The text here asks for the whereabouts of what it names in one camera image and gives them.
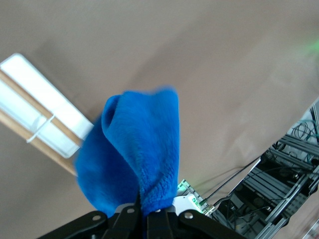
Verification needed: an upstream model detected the black cable across table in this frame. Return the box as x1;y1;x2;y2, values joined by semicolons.
191;158;261;200

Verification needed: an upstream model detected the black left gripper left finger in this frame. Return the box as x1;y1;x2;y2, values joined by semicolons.
37;193;144;239

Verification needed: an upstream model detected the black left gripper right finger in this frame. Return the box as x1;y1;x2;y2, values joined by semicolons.
147;209;247;239

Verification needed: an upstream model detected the aluminium frame behind table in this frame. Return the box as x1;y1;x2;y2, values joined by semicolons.
211;99;319;239

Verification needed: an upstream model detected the white rack with wooden bars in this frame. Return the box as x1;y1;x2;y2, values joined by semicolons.
0;52;95;177

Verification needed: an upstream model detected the blue microfibre towel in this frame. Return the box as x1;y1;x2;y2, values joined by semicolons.
74;85;180;218

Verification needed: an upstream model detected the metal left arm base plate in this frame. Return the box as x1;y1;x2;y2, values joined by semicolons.
177;178;216;217

